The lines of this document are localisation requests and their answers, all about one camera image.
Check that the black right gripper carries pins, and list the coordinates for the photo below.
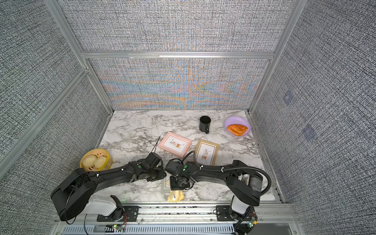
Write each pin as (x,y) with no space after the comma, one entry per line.
(173,187)

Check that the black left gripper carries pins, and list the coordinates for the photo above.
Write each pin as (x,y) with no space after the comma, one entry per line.
(162,173)

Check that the yellow cleaning cloth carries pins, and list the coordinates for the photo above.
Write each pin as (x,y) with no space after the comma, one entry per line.
(175,196)

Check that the grey-green picture frame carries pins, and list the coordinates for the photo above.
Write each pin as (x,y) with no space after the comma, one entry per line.
(165,184)

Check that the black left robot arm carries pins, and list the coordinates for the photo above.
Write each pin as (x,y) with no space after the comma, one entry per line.
(72,196)

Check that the right steamed bun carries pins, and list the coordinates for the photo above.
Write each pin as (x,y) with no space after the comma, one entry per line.
(100,162)

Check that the steamed bun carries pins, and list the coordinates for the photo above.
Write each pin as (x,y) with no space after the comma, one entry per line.
(88,162)
(100,162)

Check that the yellow bamboo steamer basket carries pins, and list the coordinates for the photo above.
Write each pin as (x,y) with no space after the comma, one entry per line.
(98,152)

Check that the left steamed bun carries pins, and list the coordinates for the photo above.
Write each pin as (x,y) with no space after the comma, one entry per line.
(88,162)

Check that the black mug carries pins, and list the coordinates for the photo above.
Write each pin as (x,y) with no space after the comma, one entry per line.
(204,125)

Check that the orange pastry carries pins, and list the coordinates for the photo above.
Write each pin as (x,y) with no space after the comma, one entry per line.
(237,129)

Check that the purple bowl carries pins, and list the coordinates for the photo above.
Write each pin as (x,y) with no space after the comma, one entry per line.
(237,120)

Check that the pink picture frame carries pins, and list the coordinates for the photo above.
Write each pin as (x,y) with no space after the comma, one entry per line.
(175,144)

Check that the tan wooden picture frame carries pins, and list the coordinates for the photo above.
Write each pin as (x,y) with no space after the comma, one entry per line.
(206,152)

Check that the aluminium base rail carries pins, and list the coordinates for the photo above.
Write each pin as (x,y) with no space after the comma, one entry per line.
(187,218)

